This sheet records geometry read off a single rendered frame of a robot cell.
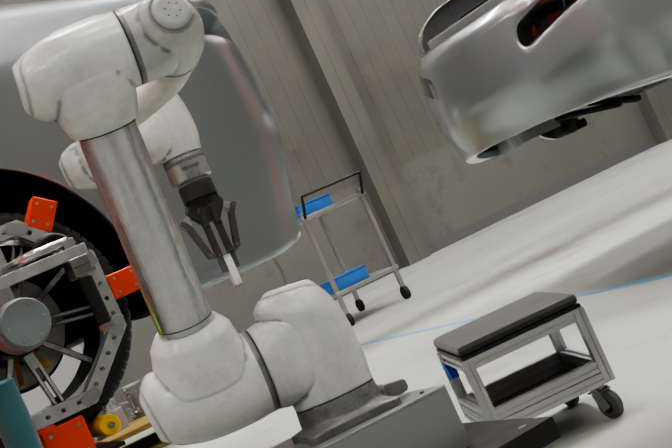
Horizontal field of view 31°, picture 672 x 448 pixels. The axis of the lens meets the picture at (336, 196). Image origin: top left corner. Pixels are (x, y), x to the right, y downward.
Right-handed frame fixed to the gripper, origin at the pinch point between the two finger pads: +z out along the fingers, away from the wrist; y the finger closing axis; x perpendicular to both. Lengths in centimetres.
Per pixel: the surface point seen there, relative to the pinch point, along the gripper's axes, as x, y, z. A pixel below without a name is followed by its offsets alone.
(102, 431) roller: 86, -35, 22
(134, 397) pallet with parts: 531, 5, 28
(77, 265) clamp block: 63, -25, -19
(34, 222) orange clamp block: 84, -30, -37
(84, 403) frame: 84, -36, 14
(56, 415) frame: 83, -44, 13
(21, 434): 69, -54, 14
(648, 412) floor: 32, 88, 73
